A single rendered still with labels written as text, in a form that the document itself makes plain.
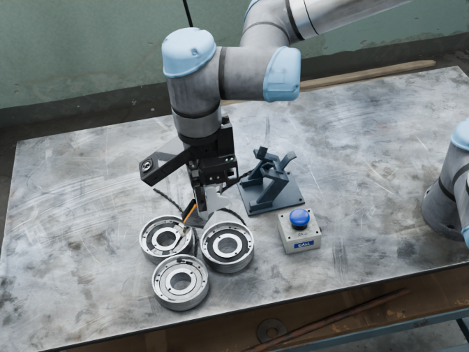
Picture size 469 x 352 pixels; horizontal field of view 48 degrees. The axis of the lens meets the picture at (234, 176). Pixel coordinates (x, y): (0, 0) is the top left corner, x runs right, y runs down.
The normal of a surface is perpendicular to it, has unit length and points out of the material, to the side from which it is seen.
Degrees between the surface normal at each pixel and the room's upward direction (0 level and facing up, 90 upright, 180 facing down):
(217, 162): 0
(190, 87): 90
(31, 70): 90
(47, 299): 0
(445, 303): 0
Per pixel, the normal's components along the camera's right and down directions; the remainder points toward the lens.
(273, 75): -0.09, 0.19
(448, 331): -0.06, -0.69
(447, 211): -0.74, 0.26
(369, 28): 0.19, 0.69
